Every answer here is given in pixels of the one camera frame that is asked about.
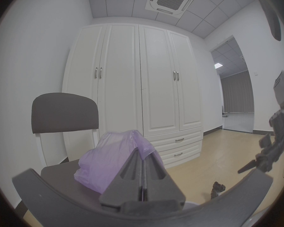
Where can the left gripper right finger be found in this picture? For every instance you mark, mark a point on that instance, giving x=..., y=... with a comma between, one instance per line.
x=165, y=185

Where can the ceiling light panel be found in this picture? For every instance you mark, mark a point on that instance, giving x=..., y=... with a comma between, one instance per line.
x=217, y=65

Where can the purple plastic bag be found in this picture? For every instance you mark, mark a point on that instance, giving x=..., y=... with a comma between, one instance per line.
x=104, y=155

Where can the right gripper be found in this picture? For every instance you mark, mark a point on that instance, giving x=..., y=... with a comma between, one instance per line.
x=279, y=145

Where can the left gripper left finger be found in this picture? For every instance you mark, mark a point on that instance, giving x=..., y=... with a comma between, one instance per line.
x=123, y=185

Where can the white chair grey cushions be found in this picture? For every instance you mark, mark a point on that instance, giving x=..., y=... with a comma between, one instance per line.
x=61, y=112

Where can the beige curtain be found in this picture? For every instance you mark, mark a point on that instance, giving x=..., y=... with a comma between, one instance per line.
x=237, y=91

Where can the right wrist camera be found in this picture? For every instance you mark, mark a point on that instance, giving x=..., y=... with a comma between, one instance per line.
x=282, y=89

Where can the white wardrobe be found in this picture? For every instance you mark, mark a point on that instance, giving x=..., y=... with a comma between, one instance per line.
x=156, y=79

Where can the black plastic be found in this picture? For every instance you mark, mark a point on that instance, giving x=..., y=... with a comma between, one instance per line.
x=217, y=188

